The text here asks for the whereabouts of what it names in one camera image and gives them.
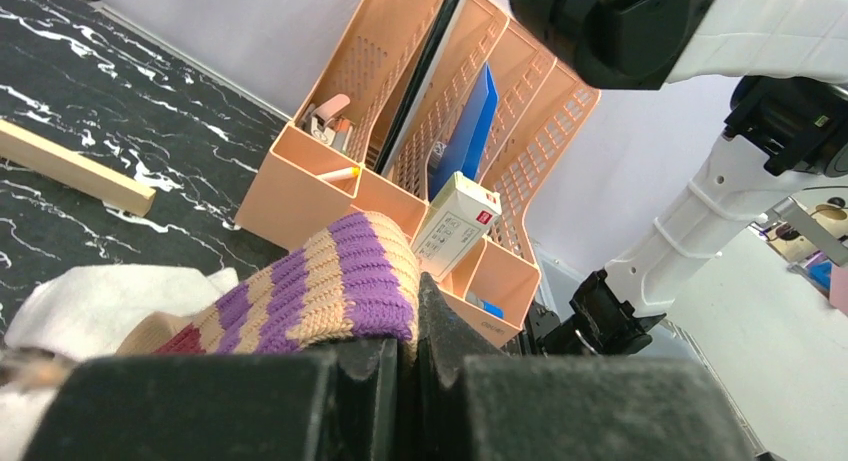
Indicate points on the small items in tray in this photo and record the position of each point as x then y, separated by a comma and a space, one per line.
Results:
328, 124

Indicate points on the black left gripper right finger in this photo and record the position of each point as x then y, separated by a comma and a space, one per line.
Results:
477, 402

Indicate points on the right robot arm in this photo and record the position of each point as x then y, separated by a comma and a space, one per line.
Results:
740, 105

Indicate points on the blue folder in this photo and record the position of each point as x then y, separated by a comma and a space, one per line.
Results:
464, 150

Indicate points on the peach plastic file rack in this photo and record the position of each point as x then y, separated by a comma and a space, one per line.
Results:
541, 103

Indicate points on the maroon beige purple striped sock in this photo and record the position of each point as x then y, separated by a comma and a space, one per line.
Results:
357, 278

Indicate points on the white sock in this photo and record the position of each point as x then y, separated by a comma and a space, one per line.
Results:
85, 313

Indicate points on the small white box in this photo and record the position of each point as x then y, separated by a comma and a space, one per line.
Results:
459, 216

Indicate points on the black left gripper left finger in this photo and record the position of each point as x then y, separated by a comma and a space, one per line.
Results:
331, 402

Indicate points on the blue capped bottle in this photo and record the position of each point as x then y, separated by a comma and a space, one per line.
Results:
484, 305

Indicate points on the peach desk organizer tray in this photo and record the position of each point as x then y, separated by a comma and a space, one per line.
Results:
286, 204

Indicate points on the wooden hanger stand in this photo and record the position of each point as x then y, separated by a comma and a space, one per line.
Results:
56, 162

